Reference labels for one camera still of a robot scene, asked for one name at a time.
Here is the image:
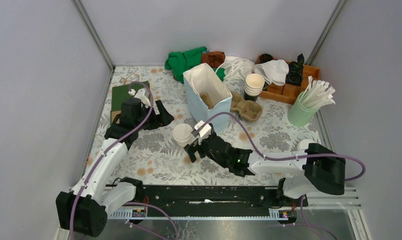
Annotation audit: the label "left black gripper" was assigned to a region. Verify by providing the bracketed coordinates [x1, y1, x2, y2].
[134, 99, 174, 131]

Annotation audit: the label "white plastic cup lid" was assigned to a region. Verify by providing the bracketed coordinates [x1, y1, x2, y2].
[172, 123, 193, 139]

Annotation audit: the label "cardboard cup carrier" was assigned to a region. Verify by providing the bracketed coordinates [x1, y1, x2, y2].
[230, 91, 263, 122]
[199, 94, 214, 110]

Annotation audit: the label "light blue paper bag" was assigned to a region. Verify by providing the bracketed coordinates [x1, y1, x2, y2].
[183, 63, 232, 133]

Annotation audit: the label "white paper coffee cup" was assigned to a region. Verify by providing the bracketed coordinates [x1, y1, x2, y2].
[174, 137, 194, 148]

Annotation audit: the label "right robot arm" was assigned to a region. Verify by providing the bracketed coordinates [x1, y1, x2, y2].
[184, 121, 346, 206]

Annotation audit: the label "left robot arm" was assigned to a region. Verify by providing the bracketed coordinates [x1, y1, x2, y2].
[55, 84, 174, 238]

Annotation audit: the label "green paper bag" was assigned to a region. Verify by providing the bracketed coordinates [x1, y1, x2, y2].
[110, 81, 151, 127]

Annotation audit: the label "green cloth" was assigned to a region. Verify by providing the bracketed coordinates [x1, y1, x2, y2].
[164, 46, 225, 84]

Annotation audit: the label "stack of paper cups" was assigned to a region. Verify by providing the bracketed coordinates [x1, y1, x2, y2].
[244, 73, 265, 102]

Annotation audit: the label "brown cloth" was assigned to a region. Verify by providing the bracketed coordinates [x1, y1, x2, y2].
[201, 51, 226, 68]

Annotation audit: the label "wooden compartment tray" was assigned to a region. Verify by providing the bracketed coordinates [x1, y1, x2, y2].
[256, 53, 321, 104]

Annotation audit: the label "green straw holder cup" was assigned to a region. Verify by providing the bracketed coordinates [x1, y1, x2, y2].
[287, 92, 319, 128]

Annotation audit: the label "white cloth on tray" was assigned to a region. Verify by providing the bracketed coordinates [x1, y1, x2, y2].
[253, 59, 289, 86]

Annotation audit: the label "black plastic bags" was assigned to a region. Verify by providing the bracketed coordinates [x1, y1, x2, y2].
[286, 53, 305, 87]

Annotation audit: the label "white wrapped straws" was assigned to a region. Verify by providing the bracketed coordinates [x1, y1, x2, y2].
[299, 76, 336, 110]

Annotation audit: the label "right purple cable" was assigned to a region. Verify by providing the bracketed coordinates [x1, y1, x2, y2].
[192, 111, 367, 240]

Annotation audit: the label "purple cable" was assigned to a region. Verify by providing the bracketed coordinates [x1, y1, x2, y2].
[192, 111, 367, 240]
[69, 81, 180, 240]

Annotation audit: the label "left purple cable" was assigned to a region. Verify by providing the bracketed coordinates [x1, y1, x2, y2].
[69, 81, 180, 240]

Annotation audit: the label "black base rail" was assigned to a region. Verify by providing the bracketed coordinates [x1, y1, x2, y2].
[113, 177, 309, 220]

